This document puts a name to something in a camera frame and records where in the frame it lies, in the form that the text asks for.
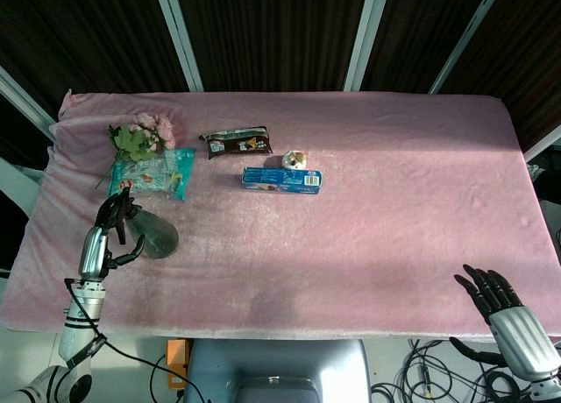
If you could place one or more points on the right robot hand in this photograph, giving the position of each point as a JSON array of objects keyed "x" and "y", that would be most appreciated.
[{"x": 513, "y": 328}]

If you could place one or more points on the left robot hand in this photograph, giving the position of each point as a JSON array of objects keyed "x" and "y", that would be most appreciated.
[{"x": 105, "y": 241}]

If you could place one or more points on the green spray bottle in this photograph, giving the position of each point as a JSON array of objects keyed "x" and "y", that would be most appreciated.
[{"x": 153, "y": 234}]

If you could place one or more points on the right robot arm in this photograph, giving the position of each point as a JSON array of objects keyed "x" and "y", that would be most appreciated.
[{"x": 545, "y": 390}]

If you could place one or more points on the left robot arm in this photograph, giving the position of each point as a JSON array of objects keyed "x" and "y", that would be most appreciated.
[{"x": 74, "y": 333}]

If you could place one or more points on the teal snack bag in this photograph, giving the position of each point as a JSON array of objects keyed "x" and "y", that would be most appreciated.
[{"x": 151, "y": 176}]

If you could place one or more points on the pink flower bouquet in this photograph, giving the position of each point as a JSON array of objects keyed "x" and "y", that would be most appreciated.
[{"x": 142, "y": 140}]

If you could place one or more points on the orange box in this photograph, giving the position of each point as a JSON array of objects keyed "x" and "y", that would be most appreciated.
[{"x": 176, "y": 368}]

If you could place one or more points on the brown snack wrapper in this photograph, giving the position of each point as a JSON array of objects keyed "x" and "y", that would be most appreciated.
[{"x": 236, "y": 142}]

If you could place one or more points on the pink plush table cloth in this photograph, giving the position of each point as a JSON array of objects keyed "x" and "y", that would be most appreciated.
[{"x": 280, "y": 210}]

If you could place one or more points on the blue toothpaste box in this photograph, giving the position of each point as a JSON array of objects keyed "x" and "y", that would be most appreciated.
[{"x": 280, "y": 180}]

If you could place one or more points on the grey robot torso base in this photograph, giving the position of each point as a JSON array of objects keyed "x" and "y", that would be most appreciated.
[{"x": 276, "y": 372}]

